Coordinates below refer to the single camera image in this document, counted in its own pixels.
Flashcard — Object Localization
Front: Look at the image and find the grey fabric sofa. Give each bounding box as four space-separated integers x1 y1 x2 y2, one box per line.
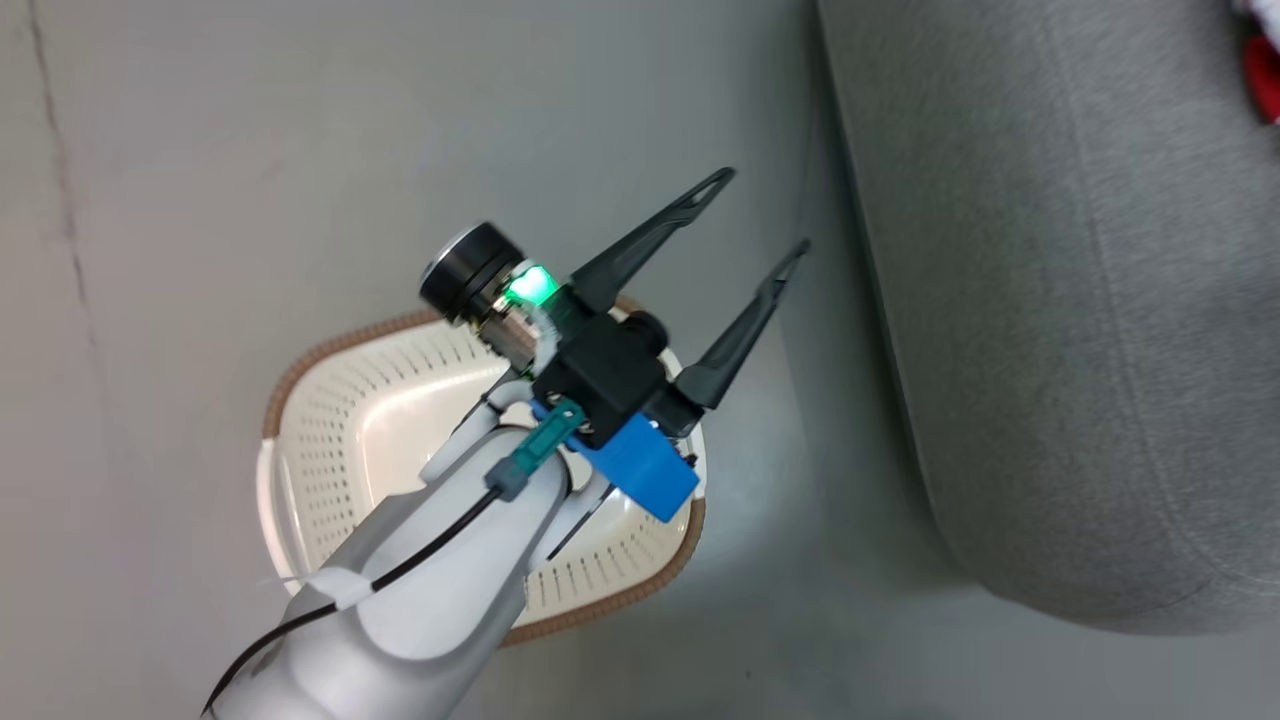
814 0 1280 637

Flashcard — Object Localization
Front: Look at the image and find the white brown-rimmed laundry basket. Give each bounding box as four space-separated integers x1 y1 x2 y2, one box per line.
254 294 708 648

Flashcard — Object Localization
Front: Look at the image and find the red and white cloth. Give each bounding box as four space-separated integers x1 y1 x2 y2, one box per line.
1230 0 1280 127

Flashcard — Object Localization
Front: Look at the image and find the teal cable connector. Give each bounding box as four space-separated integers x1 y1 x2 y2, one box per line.
486 397 587 502

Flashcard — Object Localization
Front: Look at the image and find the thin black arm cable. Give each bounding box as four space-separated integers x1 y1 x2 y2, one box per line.
203 486 503 717

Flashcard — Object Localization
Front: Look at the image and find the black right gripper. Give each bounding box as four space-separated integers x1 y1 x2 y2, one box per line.
418 167 812 448

